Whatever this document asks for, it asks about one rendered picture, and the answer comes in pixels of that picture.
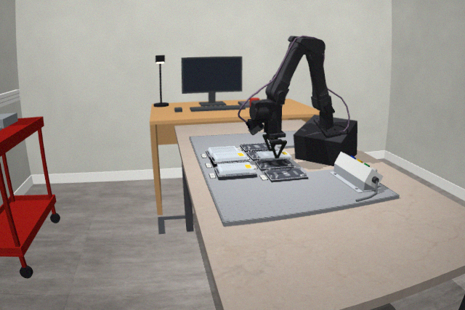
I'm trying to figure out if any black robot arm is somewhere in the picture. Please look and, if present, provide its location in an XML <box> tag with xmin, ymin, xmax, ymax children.
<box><xmin>248</xmin><ymin>36</ymin><xmax>341</xmax><ymax>138</ymax></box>

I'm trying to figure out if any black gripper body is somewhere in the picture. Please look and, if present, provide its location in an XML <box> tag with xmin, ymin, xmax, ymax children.
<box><xmin>264</xmin><ymin>119</ymin><xmax>286</xmax><ymax>142</ymax></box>

